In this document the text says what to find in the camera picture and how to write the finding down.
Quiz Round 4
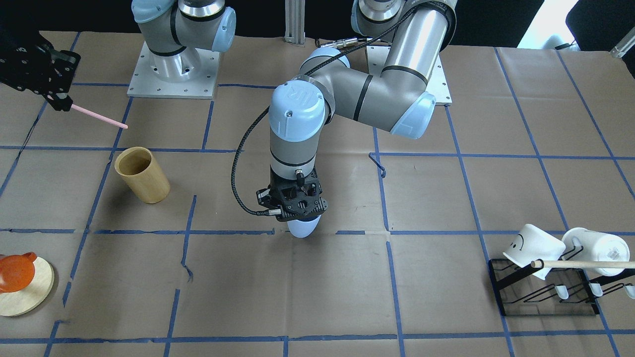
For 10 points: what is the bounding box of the aluminium frame post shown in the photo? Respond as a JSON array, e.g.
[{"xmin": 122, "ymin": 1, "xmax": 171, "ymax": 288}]
[{"xmin": 284, "ymin": 0, "xmax": 306, "ymax": 47}]

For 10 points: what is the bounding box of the wooden mug tree stand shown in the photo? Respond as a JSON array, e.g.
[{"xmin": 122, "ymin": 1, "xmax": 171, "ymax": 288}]
[{"xmin": 0, "ymin": 257, "xmax": 55, "ymax": 317}]

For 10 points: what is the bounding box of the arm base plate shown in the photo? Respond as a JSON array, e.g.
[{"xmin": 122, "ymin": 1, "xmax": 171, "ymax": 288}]
[
  {"xmin": 127, "ymin": 44, "xmax": 221, "ymax": 99},
  {"xmin": 365, "ymin": 45, "xmax": 453, "ymax": 106}
]

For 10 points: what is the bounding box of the black wire cup rack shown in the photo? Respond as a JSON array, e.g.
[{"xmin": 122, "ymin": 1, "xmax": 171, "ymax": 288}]
[{"xmin": 488, "ymin": 238, "xmax": 634, "ymax": 316}]

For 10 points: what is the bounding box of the orange mug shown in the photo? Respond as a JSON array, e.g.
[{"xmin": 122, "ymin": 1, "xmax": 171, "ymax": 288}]
[{"xmin": 0, "ymin": 252, "xmax": 38, "ymax": 294}]

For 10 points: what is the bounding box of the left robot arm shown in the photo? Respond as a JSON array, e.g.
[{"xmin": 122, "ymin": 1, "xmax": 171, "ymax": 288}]
[{"xmin": 255, "ymin": 0, "xmax": 457, "ymax": 222}]

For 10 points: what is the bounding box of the white mug smiley face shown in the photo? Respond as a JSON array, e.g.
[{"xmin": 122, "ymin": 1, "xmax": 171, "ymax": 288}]
[{"xmin": 502, "ymin": 224, "xmax": 566, "ymax": 267}]

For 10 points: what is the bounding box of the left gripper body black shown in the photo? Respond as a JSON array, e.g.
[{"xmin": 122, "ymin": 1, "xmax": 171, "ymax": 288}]
[{"xmin": 256, "ymin": 169, "xmax": 327, "ymax": 222}]

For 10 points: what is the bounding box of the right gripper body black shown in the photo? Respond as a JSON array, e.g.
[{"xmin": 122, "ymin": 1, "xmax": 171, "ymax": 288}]
[{"xmin": 0, "ymin": 14, "xmax": 81, "ymax": 97}]

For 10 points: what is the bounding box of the light blue plastic cup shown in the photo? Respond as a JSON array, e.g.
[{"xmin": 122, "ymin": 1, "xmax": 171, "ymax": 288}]
[{"xmin": 287, "ymin": 215, "xmax": 320, "ymax": 238}]

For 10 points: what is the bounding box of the pink chopstick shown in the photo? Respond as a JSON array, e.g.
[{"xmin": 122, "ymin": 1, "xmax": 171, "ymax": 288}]
[{"xmin": 71, "ymin": 104, "xmax": 128, "ymax": 129}]

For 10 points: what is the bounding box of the bamboo chopstick holder cup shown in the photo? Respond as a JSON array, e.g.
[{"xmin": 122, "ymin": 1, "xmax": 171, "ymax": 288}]
[{"xmin": 114, "ymin": 146, "xmax": 170, "ymax": 204}]

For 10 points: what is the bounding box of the white mug far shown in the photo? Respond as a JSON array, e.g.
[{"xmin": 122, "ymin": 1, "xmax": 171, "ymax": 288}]
[{"xmin": 562, "ymin": 227, "xmax": 630, "ymax": 262}]

